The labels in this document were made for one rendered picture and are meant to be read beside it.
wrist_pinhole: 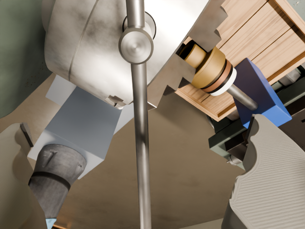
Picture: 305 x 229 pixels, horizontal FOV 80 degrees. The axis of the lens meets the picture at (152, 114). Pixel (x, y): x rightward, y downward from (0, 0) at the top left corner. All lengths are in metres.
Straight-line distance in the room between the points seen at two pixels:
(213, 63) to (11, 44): 0.30
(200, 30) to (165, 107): 1.55
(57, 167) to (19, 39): 0.41
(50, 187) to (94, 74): 0.41
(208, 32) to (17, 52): 0.28
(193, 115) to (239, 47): 1.37
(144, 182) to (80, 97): 0.57
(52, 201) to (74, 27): 0.47
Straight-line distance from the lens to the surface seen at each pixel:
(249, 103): 0.45
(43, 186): 0.60
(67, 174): 0.62
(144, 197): 0.19
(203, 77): 0.35
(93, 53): 0.22
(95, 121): 0.69
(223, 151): 0.84
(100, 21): 0.21
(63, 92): 0.99
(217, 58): 0.36
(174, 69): 0.32
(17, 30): 0.28
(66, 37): 0.23
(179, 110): 1.87
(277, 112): 0.46
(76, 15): 0.22
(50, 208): 0.59
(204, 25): 0.34
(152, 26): 0.21
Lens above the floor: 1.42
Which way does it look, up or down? 48 degrees down
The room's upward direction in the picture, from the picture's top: 171 degrees counter-clockwise
